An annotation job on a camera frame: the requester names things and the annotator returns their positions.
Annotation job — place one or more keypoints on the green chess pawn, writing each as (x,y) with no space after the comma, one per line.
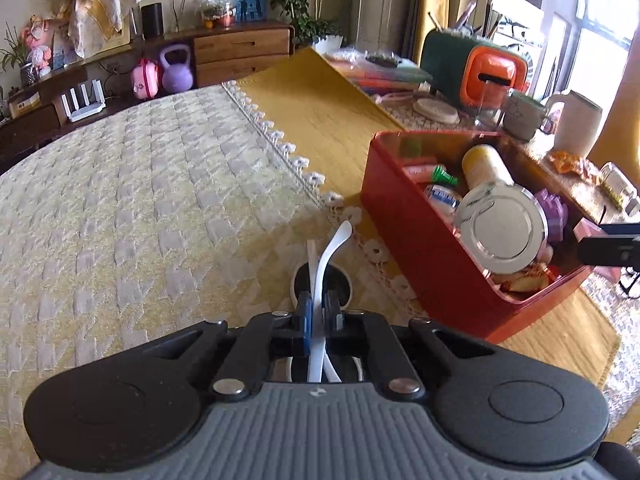
(442,177)

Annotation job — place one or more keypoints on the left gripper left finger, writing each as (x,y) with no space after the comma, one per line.
(266,338)

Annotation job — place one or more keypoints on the white wifi router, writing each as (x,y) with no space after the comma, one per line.
(83,101)

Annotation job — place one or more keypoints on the wooden tv cabinet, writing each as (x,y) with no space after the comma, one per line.
(126,76)

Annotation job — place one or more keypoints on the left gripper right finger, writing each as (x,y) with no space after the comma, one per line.
(368,337)

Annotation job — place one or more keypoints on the clear drinking glass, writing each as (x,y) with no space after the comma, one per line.
(489,108)

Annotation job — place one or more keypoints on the plastic bag with fruit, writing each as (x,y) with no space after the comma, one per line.
(216,13)

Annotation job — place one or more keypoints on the pale green mug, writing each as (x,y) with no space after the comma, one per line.
(524,116)

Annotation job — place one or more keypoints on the white round lid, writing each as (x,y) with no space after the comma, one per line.
(436,111)

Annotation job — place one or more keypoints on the purple kettlebell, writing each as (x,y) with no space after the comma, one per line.
(177,77)

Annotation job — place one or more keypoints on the stack of books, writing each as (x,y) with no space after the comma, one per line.
(377,74)

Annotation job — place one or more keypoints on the white pitcher jug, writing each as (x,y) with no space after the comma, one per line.
(578,127)

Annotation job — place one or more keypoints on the purple blue toy figure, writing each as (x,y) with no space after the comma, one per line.
(556,213)

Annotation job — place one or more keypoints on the green potted plant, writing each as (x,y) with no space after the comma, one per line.
(309,28)

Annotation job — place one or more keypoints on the quilted yellow tablecloth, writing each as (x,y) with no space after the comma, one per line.
(196,207)

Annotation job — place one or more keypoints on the black cylinder speaker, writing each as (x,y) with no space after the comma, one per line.
(152,18)

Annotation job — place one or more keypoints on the red metal tin box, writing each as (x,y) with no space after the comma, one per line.
(450,284)

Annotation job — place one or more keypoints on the small glass jar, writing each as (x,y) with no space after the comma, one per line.
(622,192)

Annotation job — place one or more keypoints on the orange snack wrapper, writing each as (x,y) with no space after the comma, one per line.
(566,163)

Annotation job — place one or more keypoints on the blue box on cabinet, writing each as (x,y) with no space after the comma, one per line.
(250,10)

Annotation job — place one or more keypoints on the pink toy suitcase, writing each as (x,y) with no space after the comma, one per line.
(145,79)

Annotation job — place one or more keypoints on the white yellow cylinder can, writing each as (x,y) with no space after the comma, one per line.
(500,223)

